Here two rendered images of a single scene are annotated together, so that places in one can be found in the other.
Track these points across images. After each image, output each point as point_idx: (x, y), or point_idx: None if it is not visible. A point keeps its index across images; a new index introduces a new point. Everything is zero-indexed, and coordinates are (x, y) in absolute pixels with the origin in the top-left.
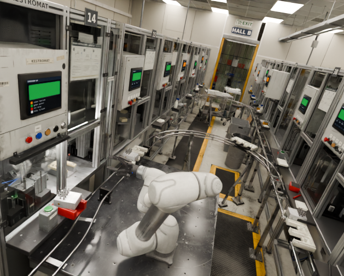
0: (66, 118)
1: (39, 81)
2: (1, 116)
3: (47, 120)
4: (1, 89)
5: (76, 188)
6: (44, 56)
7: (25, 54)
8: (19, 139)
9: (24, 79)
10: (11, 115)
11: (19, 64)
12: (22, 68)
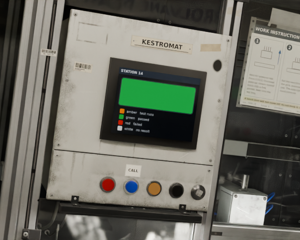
0: (210, 179)
1: (145, 76)
2: (67, 119)
3: (158, 164)
4: (77, 75)
5: None
6: (170, 37)
7: (133, 28)
8: (89, 175)
9: (118, 66)
10: (83, 123)
11: (118, 43)
12: (121, 50)
